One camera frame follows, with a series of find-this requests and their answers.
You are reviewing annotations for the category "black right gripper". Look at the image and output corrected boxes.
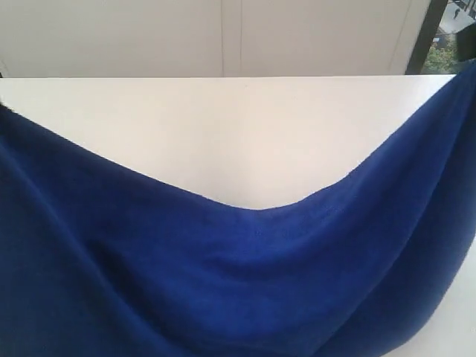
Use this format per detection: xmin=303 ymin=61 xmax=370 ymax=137
xmin=456 ymin=24 xmax=476 ymax=62

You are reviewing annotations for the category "blue microfiber cloth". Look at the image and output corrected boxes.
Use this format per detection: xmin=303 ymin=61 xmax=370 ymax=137
xmin=1 ymin=66 xmax=475 ymax=356

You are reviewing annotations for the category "black window frame post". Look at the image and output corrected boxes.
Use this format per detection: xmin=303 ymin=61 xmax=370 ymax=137
xmin=405 ymin=0 xmax=448 ymax=75

